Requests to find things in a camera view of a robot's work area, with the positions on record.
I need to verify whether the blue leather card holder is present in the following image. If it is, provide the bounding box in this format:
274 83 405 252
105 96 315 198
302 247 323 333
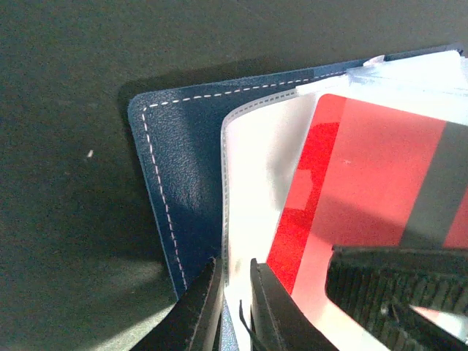
128 45 467 350

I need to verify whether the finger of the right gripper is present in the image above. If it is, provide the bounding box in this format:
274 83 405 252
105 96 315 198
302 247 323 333
325 246 467 350

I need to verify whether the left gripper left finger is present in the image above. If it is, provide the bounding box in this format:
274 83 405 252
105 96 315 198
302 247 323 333
132 258 222 351

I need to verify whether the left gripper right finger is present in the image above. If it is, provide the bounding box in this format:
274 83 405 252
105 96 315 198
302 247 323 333
249 259 337 351

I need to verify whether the red credit card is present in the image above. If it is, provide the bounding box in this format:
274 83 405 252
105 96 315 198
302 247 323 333
265 93 468 297

